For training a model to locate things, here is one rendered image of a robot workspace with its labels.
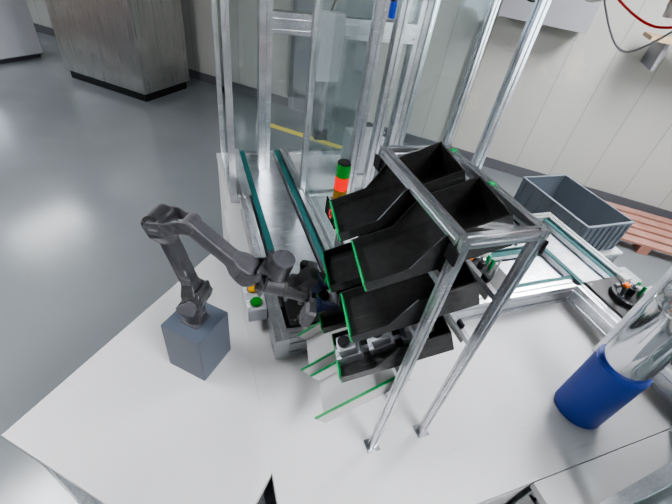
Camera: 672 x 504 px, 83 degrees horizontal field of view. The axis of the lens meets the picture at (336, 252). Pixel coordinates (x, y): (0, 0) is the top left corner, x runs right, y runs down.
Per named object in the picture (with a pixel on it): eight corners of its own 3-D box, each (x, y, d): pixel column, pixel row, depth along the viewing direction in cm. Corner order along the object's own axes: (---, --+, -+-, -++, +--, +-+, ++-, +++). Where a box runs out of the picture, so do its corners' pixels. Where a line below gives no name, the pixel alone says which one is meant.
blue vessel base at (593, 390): (577, 435, 125) (628, 393, 108) (544, 392, 136) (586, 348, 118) (611, 423, 130) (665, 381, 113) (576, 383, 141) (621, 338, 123)
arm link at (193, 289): (135, 217, 90) (157, 217, 88) (153, 202, 95) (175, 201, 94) (186, 312, 109) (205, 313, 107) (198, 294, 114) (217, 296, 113)
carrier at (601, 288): (627, 326, 154) (647, 306, 146) (582, 284, 171) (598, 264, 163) (666, 316, 162) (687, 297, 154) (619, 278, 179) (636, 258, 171)
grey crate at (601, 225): (569, 256, 245) (589, 228, 230) (508, 203, 288) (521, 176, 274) (615, 249, 259) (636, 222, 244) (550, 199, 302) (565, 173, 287)
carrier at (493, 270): (468, 297, 155) (480, 275, 147) (439, 259, 172) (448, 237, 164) (515, 289, 163) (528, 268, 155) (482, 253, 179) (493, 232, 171)
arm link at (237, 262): (140, 227, 91) (158, 204, 85) (160, 209, 97) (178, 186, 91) (234, 301, 100) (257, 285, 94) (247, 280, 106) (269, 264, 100)
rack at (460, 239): (368, 453, 112) (461, 246, 60) (330, 351, 137) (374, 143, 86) (429, 435, 118) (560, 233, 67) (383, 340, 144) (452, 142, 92)
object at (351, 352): (340, 366, 95) (331, 352, 90) (337, 351, 98) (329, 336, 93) (372, 356, 94) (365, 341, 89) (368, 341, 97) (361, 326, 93)
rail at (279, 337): (275, 359, 131) (276, 340, 124) (240, 212, 193) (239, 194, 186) (290, 356, 133) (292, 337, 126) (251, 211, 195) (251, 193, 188)
